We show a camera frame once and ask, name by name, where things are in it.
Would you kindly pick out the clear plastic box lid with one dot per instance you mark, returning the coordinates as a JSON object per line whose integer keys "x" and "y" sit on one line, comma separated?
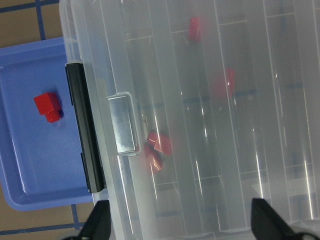
{"x": 144, "y": 75}

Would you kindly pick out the red block front pair left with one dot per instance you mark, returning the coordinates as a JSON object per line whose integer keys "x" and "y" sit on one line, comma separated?
{"x": 153, "y": 160}

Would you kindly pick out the red block at back wall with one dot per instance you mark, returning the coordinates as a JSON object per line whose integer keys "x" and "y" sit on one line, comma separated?
{"x": 194, "y": 33}

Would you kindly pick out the red block front pair right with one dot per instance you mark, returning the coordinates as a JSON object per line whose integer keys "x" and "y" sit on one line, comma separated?
{"x": 159, "y": 142}

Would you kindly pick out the red block with peg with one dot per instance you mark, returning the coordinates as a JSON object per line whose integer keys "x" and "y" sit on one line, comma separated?
{"x": 48, "y": 106}

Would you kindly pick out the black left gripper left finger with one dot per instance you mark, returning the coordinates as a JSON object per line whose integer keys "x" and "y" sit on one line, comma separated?
{"x": 98, "y": 224}

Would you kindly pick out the blue plastic tray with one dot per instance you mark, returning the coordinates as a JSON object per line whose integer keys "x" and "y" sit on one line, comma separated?
{"x": 40, "y": 162}

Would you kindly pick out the black box latch handle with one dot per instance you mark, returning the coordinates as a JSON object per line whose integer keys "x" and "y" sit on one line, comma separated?
{"x": 90, "y": 153}

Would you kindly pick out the red block middle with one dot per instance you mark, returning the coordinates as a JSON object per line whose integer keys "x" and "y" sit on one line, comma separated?
{"x": 223, "y": 84}

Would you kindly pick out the red block pair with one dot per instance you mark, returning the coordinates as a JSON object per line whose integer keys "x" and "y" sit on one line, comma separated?
{"x": 153, "y": 160}
{"x": 159, "y": 142}

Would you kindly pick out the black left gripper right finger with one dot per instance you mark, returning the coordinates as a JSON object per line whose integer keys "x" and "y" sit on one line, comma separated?
{"x": 266, "y": 224}

